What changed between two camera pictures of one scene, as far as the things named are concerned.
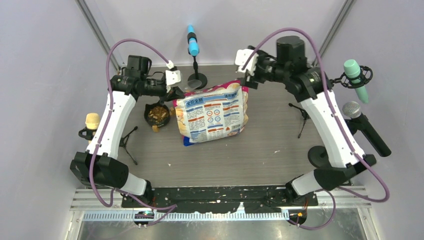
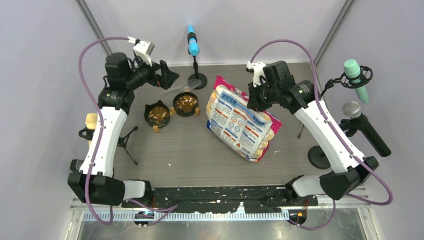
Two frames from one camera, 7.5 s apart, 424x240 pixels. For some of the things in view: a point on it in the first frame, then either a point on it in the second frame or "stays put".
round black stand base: (318, 156) stays put
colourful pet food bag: (218, 112) to (248, 132)
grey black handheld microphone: (353, 110) stays put
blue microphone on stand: (194, 50) stays put
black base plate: (207, 200) stays put
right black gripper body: (265, 70) to (263, 95)
